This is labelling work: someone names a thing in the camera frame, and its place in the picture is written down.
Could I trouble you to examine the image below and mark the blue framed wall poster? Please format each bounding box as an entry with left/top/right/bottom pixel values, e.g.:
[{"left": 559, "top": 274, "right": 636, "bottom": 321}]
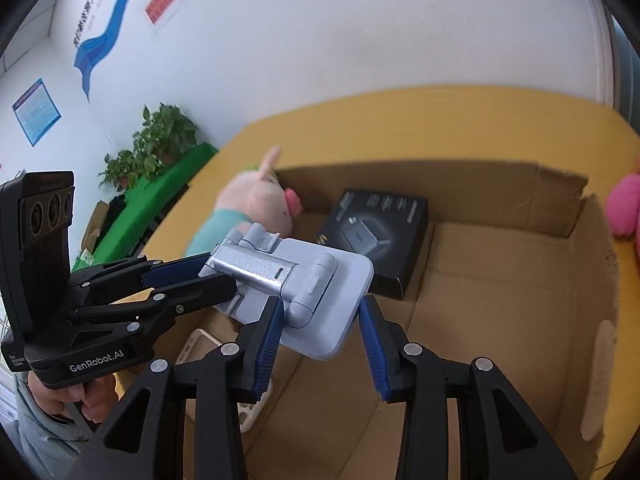
[{"left": 12, "top": 79, "right": 61, "bottom": 146}]

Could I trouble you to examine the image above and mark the grey folding phone stand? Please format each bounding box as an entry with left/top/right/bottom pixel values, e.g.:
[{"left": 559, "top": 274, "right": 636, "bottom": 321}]
[{"left": 198, "top": 223, "right": 374, "bottom": 361}]

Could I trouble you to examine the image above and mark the pink bear plush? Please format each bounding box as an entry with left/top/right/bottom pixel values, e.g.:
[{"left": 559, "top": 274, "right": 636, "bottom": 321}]
[{"left": 605, "top": 172, "right": 639, "bottom": 237}]

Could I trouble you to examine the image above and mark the large potted plant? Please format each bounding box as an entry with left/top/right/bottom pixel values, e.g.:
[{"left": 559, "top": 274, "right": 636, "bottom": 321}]
[{"left": 134, "top": 103, "right": 198, "bottom": 181}]

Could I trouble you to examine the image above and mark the grey jacket sleeve forearm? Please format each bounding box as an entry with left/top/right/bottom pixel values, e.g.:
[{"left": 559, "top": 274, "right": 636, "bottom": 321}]
[{"left": 6, "top": 373, "right": 88, "bottom": 479}]

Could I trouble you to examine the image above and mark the brown cardboard box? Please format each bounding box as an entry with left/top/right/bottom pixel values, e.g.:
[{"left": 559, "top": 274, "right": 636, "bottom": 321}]
[{"left": 244, "top": 160, "right": 618, "bottom": 479}]

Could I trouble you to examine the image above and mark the small potted plant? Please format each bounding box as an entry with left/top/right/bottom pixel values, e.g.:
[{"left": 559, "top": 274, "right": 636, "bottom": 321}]
[{"left": 99, "top": 150, "right": 141, "bottom": 192}]

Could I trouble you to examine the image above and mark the clear phone case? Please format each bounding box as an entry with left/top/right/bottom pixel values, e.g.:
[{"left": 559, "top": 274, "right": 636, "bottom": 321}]
[{"left": 174, "top": 327, "right": 275, "bottom": 435}]

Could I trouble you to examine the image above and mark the blue ribbon wall decal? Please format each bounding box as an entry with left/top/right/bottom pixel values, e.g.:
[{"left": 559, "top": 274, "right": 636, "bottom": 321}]
[{"left": 74, "top": 0, "right": 129, "bottom": 101}]

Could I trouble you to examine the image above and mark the red wall notice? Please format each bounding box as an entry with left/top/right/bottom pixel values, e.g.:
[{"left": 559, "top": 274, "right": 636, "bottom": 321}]
[{"left": 144, "top": 0, "right": 178, "bottom": 25}]

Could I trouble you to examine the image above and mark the blue pink pig plush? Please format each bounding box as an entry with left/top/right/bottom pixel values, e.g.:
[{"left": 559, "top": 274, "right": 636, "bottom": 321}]
[{"left": 182, "top": 146, "right": 303, "bottom": 257}]

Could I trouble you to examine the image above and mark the small cardboard box on green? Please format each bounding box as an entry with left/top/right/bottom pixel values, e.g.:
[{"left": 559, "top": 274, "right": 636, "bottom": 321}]
[{"left": 80, "top": 200, "right": 110, "bottom": 252}]

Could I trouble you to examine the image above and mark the green cloth covered table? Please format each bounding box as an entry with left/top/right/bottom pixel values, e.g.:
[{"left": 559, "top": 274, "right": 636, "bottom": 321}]
[{"left": 90, "top": 143, "right": 218, "bottom": 264}]

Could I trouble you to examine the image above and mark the person's left hand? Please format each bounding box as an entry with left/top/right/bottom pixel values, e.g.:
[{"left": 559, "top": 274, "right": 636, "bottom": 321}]
[{"left": 27, "top": 372, "right": 118, "bottom": 424}]

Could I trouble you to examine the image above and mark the small black product box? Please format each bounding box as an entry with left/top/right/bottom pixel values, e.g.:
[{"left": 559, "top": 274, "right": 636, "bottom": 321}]
[{"left": 317, "top": 190, "right": 428, "bottom": 300}]

